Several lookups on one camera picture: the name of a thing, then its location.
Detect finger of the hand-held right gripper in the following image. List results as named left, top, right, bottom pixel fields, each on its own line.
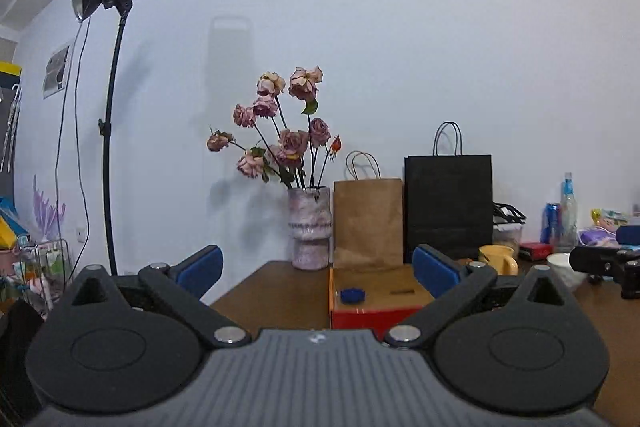
left=569, top=245, right=640, bottom=300
left=615, top=224, right=640, bottom=248

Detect grey wall poster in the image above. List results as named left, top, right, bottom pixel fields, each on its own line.
left=42, top=43, right=71, bottom=100

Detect brown paper bag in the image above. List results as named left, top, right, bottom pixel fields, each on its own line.
left=332, top=151, right=405, bottom=269

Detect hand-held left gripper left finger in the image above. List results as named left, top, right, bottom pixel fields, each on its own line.
left=65, top=244, right=252, bottom=349

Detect yellow snack packet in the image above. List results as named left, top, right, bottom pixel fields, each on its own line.
left=590, top=208, right=629, bottom=229

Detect black paper bag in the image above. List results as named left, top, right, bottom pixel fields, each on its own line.
left=403, top=122, right=495, bottom=262

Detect black light cable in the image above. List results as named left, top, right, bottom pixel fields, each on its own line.
left=53, top=14, right=92, bottom=253

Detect purple packet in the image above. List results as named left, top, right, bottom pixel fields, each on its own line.
left=578, top=227, right=619, bottom=249

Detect dried pink roses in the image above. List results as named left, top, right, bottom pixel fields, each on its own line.
left=207, top=65, right=343, bottom=190

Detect clear plastic bottle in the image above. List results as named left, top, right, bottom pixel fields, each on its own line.
left=558, top=172, right=579, bottom=254

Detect pink mottled vase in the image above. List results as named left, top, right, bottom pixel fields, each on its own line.
left=287, top=187, right=332, bottom=271

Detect small red box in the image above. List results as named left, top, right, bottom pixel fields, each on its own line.
left=518, top=241, right=554, bottom=261

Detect blue yellow packets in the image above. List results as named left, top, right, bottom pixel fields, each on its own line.
left=0, top=196, right=30, bottom=251

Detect red cardboard box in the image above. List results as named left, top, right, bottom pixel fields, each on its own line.
left=328, top=266, right=437, bottom=342

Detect white bowl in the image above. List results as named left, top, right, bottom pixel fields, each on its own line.
left=546, top=252, right=587, bottom=291

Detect purple wall decoration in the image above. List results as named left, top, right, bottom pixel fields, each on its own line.
left=32, top=175, right=68, bottom=242

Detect wire rack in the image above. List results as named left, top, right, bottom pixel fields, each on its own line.
left=14, top=238, right=72, bottom=310

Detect yellow mug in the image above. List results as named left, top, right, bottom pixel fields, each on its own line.
left=478, top=244, right=520, bottom=277

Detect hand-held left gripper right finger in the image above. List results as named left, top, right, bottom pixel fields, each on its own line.
left=384, top=244, right=576, bottom=351

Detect clear container with clip lid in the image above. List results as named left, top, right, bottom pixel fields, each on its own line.
left=492, top=202, right=527, bottom=249

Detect blue drink can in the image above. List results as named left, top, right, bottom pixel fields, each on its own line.
left=541, top=202, right=564, bottom=244

